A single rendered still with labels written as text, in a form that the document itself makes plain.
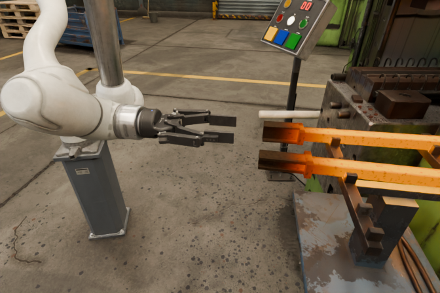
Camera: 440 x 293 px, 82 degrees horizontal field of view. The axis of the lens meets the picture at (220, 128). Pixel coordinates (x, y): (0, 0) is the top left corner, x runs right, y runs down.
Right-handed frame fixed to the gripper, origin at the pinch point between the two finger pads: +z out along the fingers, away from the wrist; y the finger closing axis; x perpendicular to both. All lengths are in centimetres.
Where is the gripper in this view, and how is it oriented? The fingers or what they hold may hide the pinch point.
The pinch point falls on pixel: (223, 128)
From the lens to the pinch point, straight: 61.5
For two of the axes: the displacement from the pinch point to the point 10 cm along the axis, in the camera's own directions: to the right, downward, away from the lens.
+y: -1.3, 5.2, -8.4
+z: 9.9, 0.7, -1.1
